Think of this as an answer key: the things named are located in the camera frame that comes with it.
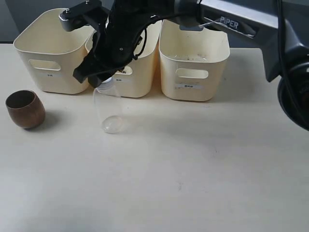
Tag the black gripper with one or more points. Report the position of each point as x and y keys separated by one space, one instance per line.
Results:
x=126 y=21

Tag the clear plastic bottle white cap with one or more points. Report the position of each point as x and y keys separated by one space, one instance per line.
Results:
x=108 y=105

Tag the brown wooden cup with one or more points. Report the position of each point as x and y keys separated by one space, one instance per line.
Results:
x=25 y=109

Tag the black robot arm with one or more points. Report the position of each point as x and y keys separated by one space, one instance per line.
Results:
x=281 y=33

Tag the cream bin middle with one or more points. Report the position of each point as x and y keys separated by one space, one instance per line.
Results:
x=136 y=79

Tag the cream bin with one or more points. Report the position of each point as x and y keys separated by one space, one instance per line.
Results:
x=136 y=79
x=51 y=54
x=191 y=62

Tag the cream bin left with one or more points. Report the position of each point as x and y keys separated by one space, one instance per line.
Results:
x=51 y=54

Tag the cream bin right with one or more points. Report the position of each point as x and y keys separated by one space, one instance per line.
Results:
x=191 y=62

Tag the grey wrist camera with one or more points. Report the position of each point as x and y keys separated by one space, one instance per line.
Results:
x=77 y=17

